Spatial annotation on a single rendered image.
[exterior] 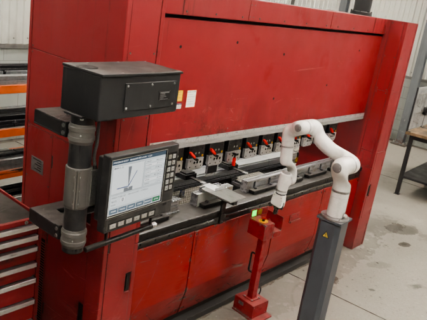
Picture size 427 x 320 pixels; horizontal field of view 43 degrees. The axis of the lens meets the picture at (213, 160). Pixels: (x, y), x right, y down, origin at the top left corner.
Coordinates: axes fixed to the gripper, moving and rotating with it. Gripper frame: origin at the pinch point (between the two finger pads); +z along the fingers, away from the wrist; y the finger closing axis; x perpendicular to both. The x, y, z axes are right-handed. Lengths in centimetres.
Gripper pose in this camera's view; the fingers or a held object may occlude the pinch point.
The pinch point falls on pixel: (275, 211)
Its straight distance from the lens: 406.6
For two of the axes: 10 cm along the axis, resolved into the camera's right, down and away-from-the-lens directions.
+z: -2.1, 9.1, 3.5
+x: 7.1, -1.1, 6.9
